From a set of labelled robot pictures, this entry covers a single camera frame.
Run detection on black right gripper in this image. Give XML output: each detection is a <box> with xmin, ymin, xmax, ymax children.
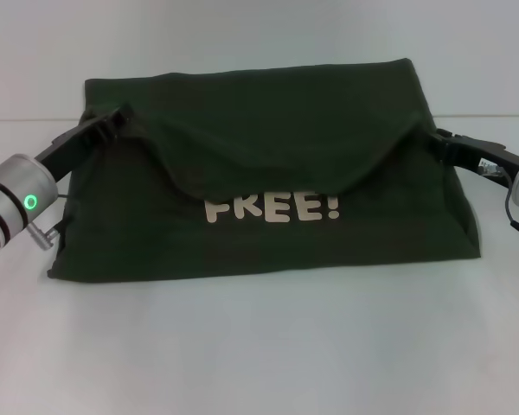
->
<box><xmin>422</xmin><ymin>127</ymin><xmax>519</xmax><ymax>183</ymax></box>

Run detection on dark green shirt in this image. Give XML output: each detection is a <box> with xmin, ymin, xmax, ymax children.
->
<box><xmin>47</xmin><ymin>58</ymin><xmax>482</xmax><ymax>280</ymax></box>

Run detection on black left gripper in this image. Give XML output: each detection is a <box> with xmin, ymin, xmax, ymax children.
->
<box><xmin>35</xmin><ymin>103</ymin><xmax>134</xmax><ymax>183</ymax></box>

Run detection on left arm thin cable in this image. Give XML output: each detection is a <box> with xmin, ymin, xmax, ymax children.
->
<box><xmin>54</xmin><ymin>192</ymin><xmax>74</xmax><ymax>233</ymax></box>

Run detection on right gripper silver connector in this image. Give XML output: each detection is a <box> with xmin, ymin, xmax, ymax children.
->
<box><xmin>478</xmin><ymin>157</ymin><xmax>506</xmax><ymax>177</ymax></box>

